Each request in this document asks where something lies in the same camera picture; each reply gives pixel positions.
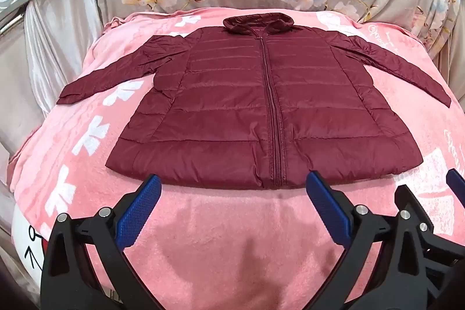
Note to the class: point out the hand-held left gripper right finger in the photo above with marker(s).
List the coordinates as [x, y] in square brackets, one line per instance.
[328, 208]

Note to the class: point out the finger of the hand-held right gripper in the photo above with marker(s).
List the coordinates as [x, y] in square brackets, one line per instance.
[457, 184]
[405, 195]

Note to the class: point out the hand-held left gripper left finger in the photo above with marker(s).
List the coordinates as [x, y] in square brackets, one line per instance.
[140, 208]

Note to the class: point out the maroon puffer jacket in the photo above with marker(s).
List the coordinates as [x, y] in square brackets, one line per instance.
[225, 95]

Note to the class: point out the pink printed blanket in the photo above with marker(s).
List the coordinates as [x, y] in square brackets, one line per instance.
[218, 223]

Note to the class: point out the white cartoon cushion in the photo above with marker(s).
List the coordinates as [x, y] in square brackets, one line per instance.
[27, 237]

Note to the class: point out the silver satin curtain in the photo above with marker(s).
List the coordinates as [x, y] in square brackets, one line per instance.
[54, 48]

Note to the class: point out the metal rod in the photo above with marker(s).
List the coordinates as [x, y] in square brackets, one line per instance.
[11, 25]

